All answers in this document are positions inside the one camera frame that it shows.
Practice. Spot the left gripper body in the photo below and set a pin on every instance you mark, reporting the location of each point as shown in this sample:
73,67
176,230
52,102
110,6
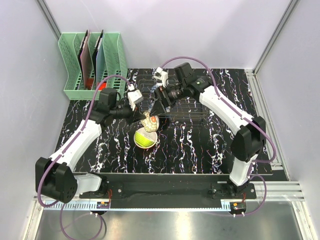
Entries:
126,112

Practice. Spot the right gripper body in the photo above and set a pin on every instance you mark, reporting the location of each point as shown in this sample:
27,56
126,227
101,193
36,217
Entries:
162,93

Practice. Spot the cream mandala pattern bowl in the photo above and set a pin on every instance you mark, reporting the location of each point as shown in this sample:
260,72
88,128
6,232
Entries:
150,123

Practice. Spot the green patterned bowl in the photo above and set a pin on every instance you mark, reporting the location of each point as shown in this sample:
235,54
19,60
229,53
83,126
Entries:
144,139

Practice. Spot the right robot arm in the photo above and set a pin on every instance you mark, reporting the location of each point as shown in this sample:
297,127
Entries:
248,131

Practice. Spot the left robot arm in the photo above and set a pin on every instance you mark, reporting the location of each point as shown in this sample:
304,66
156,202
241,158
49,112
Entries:
54,176

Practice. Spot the black marble pattern mat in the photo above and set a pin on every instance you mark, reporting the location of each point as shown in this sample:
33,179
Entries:
182,147

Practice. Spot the dark red block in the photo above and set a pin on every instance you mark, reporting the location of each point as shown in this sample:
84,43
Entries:
89,83

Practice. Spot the green plastic file organizer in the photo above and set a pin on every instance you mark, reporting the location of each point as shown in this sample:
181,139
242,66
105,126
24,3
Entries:
113,62

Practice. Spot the light blue board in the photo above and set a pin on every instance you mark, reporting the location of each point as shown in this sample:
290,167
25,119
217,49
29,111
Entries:
96,57

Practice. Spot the left orange connector box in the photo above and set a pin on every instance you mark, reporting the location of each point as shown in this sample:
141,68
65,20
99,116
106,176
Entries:
103,205

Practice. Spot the orange connector box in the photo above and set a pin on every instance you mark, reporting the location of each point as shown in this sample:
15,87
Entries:
240,206
103,205

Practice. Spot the right orange connector box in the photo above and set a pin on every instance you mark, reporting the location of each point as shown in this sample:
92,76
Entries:
240,206

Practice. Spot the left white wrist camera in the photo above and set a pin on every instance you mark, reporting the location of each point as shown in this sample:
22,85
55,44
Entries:
135,97

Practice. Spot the wire dish rack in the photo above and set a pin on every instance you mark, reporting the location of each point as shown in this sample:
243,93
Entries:
185,109

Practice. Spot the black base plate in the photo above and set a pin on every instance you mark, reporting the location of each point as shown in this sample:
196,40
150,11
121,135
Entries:
166,203

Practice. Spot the aluminium frame rail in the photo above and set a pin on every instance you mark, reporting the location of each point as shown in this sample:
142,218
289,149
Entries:
280,191

